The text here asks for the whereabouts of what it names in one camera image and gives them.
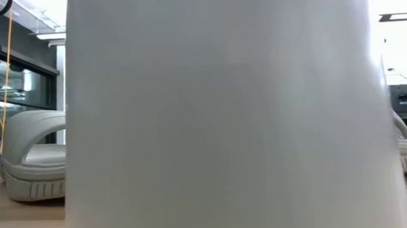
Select white plant pot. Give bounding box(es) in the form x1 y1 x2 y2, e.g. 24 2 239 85
48 0 407 228

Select white ceiling light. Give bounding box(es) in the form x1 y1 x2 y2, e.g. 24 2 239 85
36 31 67 42

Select black framed glass window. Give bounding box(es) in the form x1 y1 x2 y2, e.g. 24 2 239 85
0 25 66 153

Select black ceiling track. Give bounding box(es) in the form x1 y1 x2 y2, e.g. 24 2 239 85
378 12 407 24

